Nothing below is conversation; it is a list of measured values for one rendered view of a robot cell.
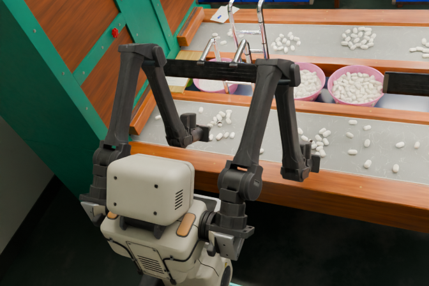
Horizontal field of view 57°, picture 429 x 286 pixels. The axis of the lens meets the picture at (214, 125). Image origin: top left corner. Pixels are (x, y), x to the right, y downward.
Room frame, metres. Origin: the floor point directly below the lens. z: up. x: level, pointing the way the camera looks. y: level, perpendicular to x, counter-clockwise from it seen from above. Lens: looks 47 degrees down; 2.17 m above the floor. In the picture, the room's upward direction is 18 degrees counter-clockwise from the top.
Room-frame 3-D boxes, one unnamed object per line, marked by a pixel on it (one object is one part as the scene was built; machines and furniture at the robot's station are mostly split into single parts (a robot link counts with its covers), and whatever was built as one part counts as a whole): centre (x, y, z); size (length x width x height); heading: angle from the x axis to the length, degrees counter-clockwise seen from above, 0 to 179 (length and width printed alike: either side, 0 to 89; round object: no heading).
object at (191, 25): (2.07, -0.06, 0.83); 0.30 x 0.06 x 0.07; 147
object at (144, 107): (1.50, 0.31, 0.83); 0.30 x 0.06 x 0.07; 147
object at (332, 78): (1.25, -0.70, 0.72); 0.27 x 0.27 x 0.10
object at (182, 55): (1.76, 0.08, 0.77); 0.33 x 0.15 x 0.01; 147
